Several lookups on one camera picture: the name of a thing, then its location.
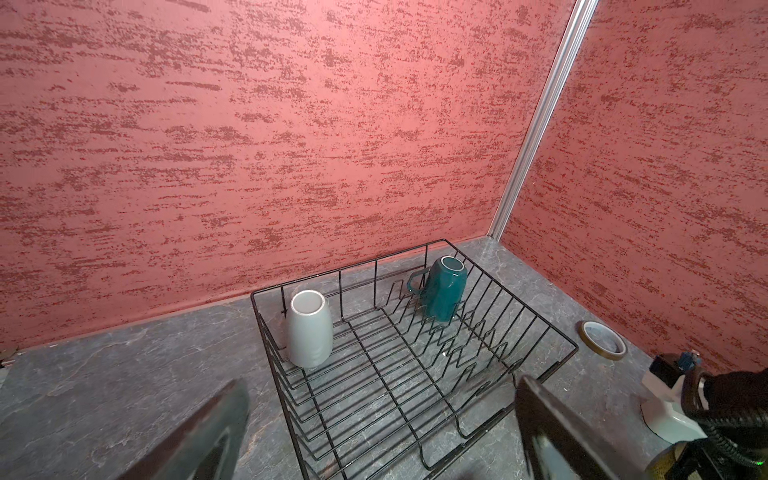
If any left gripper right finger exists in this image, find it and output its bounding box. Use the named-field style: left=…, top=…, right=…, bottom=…
left=515, top=375, right=645, bottom=479

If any dark green mug white inside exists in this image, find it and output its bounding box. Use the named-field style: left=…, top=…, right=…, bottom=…
left=406, top=255, right=468, bottom=324

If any olive green glass cup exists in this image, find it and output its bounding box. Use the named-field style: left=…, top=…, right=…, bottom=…
left=644, top=442, right=687, bottom=480

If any grey white mug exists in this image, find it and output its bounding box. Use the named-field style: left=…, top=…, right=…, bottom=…
left=287, top=290, right=333, bottom=369

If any black wire dish rack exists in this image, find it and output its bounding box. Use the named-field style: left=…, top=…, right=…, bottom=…
left=250, top=239, right=578, bottom=479

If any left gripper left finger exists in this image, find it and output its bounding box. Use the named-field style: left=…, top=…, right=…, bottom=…
left=120, top=379, right=250, bottom=479

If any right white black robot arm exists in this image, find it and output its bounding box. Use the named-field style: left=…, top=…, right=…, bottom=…
left=681, top=367, right=767, bottom=479

